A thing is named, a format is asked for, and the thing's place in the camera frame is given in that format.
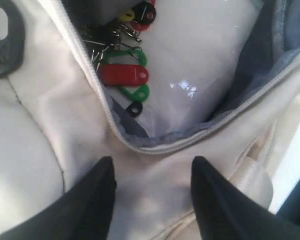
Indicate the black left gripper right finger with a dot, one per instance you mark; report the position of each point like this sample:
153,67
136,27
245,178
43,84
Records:
223,212

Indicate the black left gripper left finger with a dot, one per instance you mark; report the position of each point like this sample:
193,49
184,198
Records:
83,213

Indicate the beige fabric duffel bag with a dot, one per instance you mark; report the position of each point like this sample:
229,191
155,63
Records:
57,120

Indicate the colourful key tag bunch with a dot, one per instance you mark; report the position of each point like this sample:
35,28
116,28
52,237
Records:
117,58

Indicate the clear plastic pouch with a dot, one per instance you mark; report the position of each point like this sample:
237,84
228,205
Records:
192,51

